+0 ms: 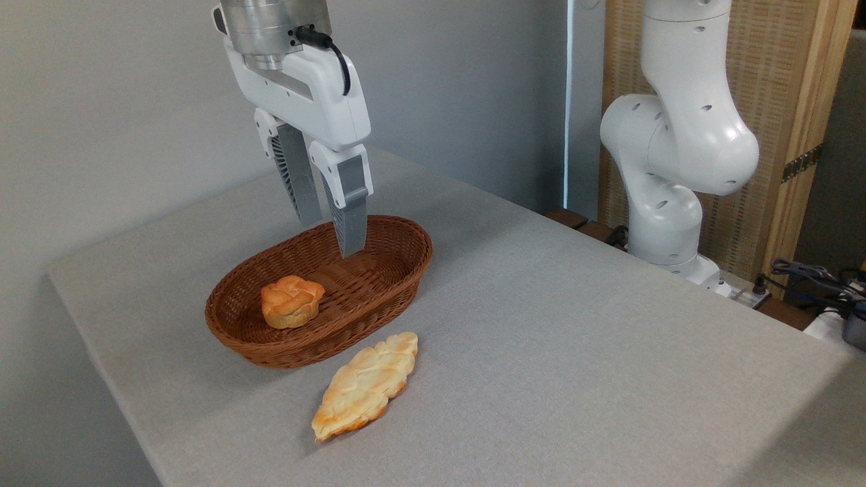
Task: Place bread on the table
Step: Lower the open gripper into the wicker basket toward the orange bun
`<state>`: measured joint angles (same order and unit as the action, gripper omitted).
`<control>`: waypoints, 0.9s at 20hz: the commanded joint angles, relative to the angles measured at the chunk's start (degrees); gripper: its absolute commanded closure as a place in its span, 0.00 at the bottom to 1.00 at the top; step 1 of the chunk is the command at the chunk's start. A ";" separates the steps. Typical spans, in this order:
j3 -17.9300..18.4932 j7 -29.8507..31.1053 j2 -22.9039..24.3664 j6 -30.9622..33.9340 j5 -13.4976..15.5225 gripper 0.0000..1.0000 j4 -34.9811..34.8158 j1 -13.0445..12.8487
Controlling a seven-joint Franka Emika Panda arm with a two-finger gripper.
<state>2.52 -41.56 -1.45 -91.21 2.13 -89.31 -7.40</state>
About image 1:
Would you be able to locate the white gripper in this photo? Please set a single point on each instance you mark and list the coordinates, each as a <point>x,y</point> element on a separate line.
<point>318,95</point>

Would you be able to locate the round golden bread roll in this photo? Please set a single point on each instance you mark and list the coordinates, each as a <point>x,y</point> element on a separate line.
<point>292,301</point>

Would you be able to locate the long braided bread loaf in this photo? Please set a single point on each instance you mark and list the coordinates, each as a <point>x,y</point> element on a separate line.
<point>365,385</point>

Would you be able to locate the brown wicker oval basket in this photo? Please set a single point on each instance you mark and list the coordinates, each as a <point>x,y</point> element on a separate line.
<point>365,284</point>

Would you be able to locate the grey tablecloth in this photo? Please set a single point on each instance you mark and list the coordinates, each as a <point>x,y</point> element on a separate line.
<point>555,365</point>

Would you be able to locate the wooden framed rattan screen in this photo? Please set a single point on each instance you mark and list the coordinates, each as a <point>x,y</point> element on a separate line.
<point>778,81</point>

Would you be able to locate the metal screen hinge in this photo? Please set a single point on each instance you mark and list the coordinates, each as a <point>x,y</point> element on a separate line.
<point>802,164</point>

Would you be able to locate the white box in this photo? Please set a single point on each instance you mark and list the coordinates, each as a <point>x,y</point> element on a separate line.
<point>822,326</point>

